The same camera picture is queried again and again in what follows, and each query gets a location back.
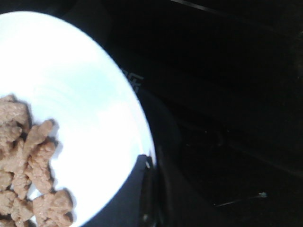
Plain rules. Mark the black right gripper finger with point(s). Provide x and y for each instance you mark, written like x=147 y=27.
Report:
x=137 y=203

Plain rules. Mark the light blue plate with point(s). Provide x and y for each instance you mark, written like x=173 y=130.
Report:
x=64 y=75

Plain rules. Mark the brown meat pieces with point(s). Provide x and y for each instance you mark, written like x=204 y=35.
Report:
x=26 y=184

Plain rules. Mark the black glass gas cooktop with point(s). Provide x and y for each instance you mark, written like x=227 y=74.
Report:
x=221 y=83

